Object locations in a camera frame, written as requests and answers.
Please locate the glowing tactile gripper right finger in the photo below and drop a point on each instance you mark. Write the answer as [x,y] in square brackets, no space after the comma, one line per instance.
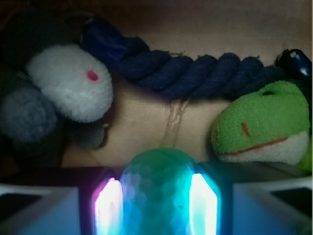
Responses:
[251,199]

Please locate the grey plush bunny toy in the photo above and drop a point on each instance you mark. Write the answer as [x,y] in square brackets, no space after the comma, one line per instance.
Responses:
[77,84]

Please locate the green plush frog toy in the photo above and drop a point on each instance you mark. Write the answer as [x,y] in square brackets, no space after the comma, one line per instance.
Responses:
[268,125]

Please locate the green dimpled ball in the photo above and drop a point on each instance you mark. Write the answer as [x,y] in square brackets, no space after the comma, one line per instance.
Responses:
[156,185]

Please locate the dark blue rope toy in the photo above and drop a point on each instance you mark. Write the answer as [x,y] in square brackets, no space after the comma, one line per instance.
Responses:
[178,76]

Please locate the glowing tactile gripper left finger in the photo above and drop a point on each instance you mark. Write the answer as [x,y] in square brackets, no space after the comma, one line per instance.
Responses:
[61,201]

